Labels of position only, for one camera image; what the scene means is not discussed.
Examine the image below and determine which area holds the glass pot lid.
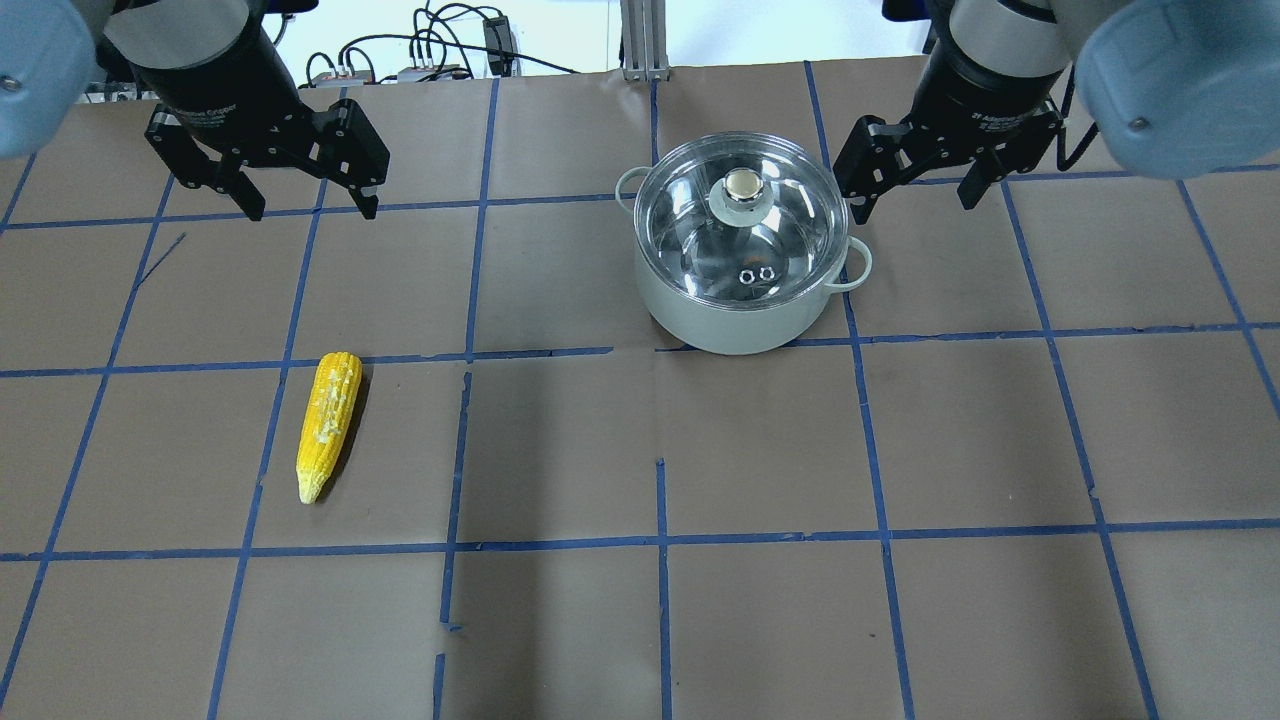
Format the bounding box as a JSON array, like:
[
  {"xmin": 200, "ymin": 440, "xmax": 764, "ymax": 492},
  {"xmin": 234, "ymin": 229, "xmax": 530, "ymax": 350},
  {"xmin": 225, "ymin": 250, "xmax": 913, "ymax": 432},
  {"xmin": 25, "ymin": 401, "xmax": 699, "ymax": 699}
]
[{"xmin": 614, "ymin": 131, "xmax": 849, "ymax": 310}]

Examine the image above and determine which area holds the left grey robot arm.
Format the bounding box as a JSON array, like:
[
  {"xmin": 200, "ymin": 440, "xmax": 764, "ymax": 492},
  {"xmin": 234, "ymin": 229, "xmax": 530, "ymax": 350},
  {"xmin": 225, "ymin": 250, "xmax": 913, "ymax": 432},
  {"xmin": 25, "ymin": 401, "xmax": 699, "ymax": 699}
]
[{"xmin": 1, "ymin": 1, "xmax": 390, "ymax": 222}]

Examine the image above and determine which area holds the yellow corn cob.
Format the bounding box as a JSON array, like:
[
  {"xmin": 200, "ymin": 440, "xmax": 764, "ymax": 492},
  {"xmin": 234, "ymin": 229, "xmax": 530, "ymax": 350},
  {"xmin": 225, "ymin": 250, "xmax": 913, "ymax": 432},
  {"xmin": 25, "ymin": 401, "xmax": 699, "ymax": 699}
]
[{"xmin": 294, "ymin": 352, "xmax": 364, "ymax": 505}]

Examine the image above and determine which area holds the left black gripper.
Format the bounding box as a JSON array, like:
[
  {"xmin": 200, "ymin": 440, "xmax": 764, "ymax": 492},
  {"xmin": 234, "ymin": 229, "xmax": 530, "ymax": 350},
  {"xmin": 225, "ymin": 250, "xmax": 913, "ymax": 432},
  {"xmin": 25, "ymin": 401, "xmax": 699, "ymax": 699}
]
[{"xmin": 140, "ymin": 20, "xmax": 390, "ymax": 222}]

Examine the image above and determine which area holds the black cables bundle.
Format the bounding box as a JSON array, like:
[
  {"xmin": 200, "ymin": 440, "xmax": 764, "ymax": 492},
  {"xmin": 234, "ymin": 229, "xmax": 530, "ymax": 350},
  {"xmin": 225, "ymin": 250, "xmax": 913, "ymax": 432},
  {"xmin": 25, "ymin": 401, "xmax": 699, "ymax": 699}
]
[{"xmin": 305, "ymin": 0, "xmax": 581, "ymax": 86}]

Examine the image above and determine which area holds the pale green cooking pot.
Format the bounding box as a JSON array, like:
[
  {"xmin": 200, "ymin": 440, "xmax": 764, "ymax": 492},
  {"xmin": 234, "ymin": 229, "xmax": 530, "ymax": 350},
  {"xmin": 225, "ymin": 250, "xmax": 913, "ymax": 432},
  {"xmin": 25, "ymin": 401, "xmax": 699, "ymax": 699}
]
[{"xmin": 614, "ymin": 131, "xmax": 874, "ymax": 356}]

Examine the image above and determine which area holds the aluminium frame post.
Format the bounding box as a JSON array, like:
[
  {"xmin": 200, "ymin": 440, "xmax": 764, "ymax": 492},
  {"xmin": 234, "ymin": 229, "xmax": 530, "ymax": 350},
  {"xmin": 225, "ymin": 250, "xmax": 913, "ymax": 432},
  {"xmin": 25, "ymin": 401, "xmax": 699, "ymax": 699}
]
[{"xmin": 620, "ymin": 0, "xmax": 671, "ymax": 83}]

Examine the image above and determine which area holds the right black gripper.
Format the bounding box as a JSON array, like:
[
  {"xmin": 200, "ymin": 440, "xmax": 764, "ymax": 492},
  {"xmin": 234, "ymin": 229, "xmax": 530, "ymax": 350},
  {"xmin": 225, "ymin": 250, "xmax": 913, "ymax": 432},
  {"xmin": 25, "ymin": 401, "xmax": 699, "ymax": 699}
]
[{"xmin": 833, "ymin": 40, "xmax": 1064, "ymax": 225}]

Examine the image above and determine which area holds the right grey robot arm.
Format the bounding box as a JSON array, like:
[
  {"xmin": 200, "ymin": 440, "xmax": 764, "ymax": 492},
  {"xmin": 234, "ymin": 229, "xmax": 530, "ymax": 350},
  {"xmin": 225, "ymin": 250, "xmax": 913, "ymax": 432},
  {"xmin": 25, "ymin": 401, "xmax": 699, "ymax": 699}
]
[{"xmin": 833, "ymin": 1, "xmax": 1279, "ymax": 224}]

